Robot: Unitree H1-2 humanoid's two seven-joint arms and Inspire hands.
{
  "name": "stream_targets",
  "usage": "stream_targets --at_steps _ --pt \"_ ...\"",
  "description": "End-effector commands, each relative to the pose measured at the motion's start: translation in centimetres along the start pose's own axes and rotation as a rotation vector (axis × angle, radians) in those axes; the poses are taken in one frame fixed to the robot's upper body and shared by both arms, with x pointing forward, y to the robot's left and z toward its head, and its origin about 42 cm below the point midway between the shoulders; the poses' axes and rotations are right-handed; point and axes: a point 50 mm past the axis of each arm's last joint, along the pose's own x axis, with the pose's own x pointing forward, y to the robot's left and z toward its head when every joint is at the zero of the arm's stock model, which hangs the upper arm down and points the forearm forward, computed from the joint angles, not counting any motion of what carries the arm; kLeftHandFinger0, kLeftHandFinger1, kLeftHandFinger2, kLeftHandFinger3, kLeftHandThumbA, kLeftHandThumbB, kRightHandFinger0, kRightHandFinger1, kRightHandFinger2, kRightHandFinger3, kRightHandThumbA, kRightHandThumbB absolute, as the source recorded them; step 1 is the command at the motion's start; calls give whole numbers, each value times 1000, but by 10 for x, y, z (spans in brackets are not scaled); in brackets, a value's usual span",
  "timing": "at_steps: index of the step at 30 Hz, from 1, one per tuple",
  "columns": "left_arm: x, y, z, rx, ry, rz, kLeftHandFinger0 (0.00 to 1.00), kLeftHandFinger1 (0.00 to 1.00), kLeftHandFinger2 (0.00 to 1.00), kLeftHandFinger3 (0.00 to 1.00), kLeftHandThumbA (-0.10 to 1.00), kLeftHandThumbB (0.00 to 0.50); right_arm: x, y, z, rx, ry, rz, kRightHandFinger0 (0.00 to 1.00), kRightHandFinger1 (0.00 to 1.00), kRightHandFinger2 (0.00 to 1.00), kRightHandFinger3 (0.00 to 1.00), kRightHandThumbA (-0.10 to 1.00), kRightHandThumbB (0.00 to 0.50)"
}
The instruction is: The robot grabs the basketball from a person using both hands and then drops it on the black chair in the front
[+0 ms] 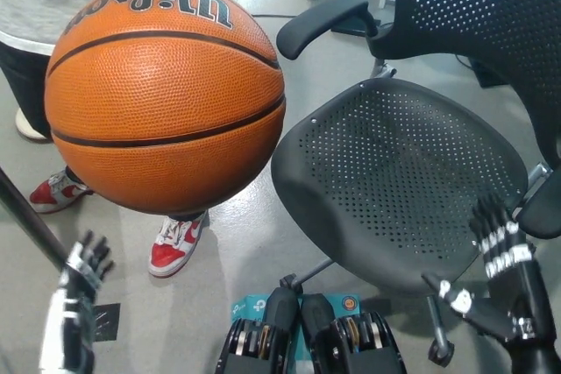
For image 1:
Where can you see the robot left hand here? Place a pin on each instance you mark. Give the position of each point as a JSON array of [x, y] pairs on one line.
[[70, 312]]

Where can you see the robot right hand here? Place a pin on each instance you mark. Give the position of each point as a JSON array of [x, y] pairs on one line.
[[521, 295]]

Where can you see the orange Wilson basketball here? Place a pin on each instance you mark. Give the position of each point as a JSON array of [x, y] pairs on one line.
[[162, 98]]

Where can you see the black perforated office chair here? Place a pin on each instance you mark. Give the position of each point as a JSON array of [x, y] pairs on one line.
[[394, 164]]

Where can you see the black floor tape patch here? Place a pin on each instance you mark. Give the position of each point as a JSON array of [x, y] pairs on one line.
[[107, 321]]

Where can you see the black pole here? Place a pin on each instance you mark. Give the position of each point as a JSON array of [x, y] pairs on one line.
[[26, 212]]

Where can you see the red and white sneaker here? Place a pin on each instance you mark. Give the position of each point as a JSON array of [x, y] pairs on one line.
[[57, 194], [173, 247]]

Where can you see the teal TP-Link box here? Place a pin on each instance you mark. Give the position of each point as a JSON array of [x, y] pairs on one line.
[[250, 306]]

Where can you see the white shoe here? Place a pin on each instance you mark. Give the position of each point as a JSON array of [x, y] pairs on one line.
[[28, 129]]

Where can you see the black floor box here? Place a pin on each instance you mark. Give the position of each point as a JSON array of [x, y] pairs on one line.
[[488, 74]]

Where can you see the dark flat floor plate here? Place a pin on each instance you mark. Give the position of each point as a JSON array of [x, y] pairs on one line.
[[348, 29]]

